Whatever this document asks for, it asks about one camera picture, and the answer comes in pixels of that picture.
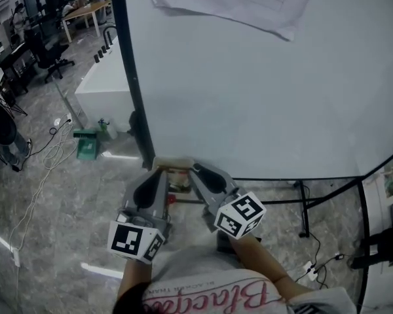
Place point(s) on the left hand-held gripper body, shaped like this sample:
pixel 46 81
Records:
pixel 126 237

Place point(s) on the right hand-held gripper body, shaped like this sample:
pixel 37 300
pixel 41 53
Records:
pixel 245 208

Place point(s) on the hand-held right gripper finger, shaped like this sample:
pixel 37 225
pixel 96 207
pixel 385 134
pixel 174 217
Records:
pixel 207 199
pixel 226 180

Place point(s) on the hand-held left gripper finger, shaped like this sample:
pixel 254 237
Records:
pixel 158 204
pixel 169 204

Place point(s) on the beige box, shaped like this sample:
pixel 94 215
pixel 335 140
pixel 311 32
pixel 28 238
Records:
pixel 172 162

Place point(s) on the person's right forearm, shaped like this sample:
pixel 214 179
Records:
pixel 262 267

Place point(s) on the person's left forearm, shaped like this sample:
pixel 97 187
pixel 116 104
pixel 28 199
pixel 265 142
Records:
pixel 132 283

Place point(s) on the white whiteboard on black stand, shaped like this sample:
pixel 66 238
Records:
pixel 249 103

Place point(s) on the green box on floor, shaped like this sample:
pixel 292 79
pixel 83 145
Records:
pixel 86 149

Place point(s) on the white shirt with pink print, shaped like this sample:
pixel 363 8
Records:
pixel 199 273

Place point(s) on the clear plastic bottle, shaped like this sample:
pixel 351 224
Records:
pixel 112 132

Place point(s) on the white power strip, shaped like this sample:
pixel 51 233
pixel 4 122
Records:
pixel 16 257
pixel 310 271

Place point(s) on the green spray bottle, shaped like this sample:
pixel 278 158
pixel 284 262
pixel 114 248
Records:
pixel 103 126

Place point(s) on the white counter block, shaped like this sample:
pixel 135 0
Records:
pixel 104 87

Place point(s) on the black curved faucet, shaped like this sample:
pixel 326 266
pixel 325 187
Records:
pixel 108 33

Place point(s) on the black office chair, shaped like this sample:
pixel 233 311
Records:
pixel 49 54

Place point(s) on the wooden table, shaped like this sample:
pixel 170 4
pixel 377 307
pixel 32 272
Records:
pixel 85 11

